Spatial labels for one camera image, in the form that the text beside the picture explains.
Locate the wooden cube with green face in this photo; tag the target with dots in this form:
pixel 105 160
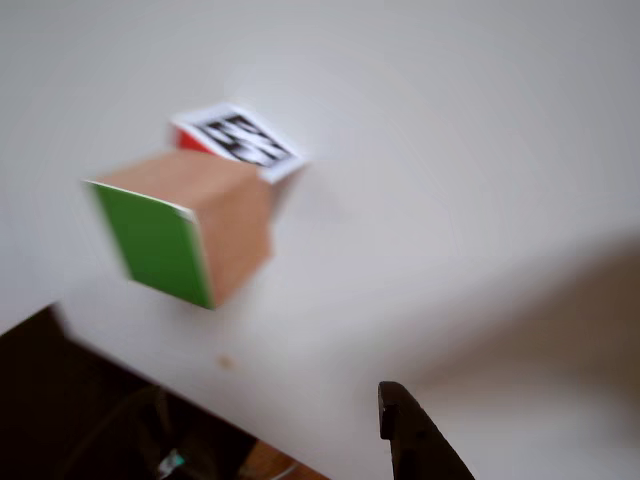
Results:
pixel 210 220

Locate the red wooden cube with marker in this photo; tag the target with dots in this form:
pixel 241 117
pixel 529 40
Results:
pixel 240 137

